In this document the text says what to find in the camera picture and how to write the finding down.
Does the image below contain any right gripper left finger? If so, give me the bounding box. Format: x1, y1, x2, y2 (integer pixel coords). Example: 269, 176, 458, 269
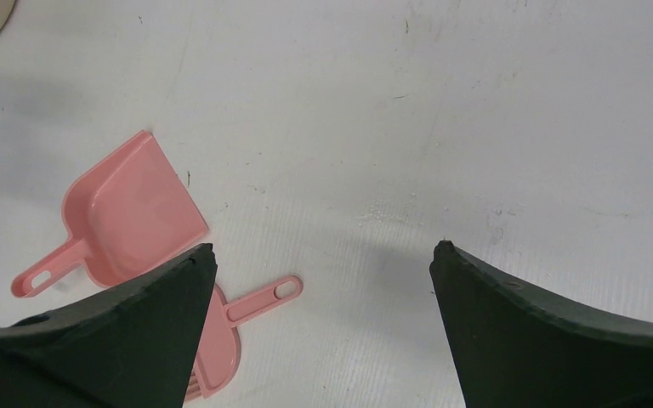
0, 243, 218, 407

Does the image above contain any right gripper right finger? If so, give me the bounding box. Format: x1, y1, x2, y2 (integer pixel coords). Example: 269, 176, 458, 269
429, 241, 653, 407

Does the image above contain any pink hand brush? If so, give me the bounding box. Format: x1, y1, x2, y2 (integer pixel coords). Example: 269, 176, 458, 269
185, 275, 304, 404

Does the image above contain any pink plastic dustpan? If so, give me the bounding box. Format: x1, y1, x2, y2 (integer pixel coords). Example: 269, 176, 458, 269
10, 131, 208, 298

